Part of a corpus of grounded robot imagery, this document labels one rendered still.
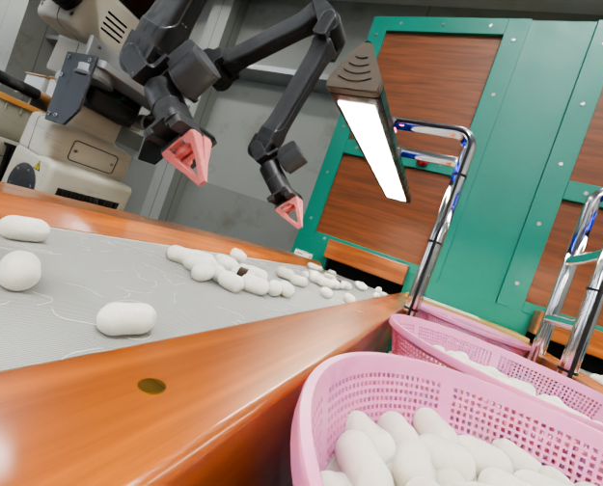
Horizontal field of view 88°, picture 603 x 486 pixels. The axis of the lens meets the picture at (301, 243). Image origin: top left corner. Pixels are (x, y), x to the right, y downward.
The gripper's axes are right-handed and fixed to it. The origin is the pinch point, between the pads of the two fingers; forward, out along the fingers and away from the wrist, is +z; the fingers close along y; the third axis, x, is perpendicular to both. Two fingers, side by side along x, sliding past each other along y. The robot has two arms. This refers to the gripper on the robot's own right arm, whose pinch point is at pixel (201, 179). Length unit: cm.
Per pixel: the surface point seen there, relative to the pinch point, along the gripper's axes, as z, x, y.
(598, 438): 42.6, -23.8, -8.9
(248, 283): 19.4, -2.4, -4.0
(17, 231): 10.2, 5.8, -21.7
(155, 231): 2.5, 11.2, 0.1
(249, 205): -147, 105, 274
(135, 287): 18.7, -0.2, -17.7
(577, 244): 35, -47, 39
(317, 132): -174, -7, 277
